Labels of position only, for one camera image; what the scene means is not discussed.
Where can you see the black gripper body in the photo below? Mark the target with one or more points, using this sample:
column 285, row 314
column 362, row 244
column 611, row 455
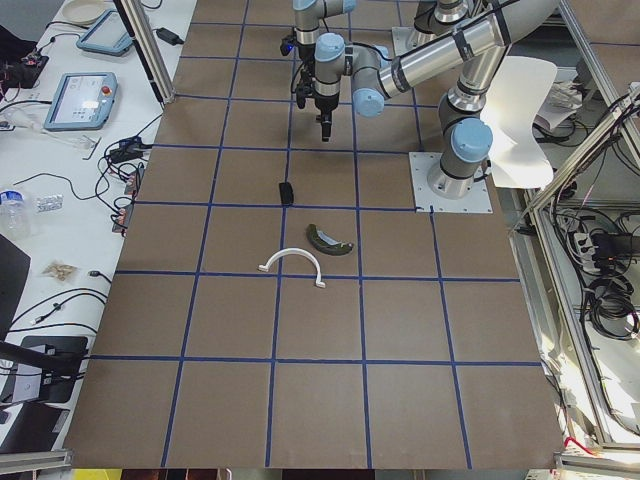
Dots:
column 325, row 102
column 305, row 52

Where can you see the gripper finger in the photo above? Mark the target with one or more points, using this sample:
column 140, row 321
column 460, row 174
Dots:
column 325, row 122

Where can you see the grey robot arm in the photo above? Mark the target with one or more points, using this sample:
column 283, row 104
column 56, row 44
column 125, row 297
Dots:
column 309, row 24
column 474, row 45

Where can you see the black brake pad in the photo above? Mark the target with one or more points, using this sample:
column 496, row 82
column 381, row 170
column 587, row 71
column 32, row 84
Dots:
column 286, row 193

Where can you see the green brake shoe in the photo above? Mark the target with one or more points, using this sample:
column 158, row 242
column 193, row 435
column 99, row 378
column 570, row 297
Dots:
column 326, row 244

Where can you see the white curved plastic part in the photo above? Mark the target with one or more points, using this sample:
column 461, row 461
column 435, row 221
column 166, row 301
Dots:
column 295, row 255

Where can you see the black power adapter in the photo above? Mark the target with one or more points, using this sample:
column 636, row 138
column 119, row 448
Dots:
column 169, row 36

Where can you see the white chair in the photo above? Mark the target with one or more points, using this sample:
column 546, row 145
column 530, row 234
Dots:
column 513, row 100

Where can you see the far blue teach pendant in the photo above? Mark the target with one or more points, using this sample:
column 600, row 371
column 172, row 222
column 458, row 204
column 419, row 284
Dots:
column 107, row 35

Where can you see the blue teach pendant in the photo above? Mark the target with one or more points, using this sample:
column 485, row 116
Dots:
column 107, row 35
column 82, row 101

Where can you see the near blue teach pendant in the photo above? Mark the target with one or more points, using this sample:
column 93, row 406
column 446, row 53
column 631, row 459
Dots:
column 82, row 101

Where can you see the beige plate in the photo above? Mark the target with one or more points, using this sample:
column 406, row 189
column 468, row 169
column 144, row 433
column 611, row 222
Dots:
column 84, row 12

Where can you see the plastic water bottle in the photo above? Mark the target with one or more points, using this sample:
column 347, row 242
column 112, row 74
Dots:
column 15, row 220

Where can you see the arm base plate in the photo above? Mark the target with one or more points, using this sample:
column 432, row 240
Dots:
column 434, row 192
column 406, row 39

